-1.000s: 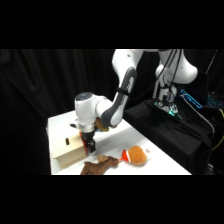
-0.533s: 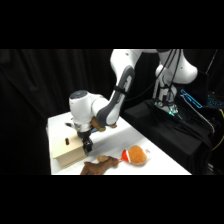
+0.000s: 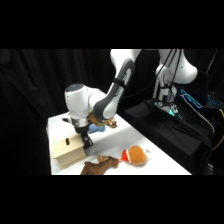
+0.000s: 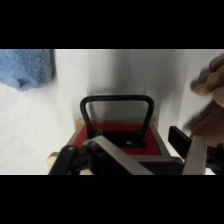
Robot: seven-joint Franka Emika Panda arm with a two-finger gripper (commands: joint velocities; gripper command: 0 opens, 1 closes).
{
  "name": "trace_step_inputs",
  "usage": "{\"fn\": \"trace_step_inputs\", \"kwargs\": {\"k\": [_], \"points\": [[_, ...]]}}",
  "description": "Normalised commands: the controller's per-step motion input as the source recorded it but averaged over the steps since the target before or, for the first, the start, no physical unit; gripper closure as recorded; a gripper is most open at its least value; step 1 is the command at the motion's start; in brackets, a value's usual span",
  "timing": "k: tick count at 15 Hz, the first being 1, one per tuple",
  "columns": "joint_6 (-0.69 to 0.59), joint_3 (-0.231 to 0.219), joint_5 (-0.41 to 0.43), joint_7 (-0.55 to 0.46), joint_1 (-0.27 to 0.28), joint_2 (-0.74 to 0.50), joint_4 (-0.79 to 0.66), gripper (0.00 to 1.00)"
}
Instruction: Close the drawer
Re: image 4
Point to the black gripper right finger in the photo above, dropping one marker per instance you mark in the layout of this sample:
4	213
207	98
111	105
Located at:
195	155

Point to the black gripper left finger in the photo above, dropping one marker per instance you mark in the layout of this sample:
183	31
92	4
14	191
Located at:
110	156

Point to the wooden drawer red front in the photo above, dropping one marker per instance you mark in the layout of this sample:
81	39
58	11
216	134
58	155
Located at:
115	131

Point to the dark brown plush dog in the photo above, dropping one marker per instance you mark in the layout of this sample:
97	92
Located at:
213	116

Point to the light wooden box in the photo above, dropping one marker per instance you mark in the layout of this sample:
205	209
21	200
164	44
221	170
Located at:
52	160

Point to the blue fluffy cloth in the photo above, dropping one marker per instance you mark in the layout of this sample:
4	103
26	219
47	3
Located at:
25	68

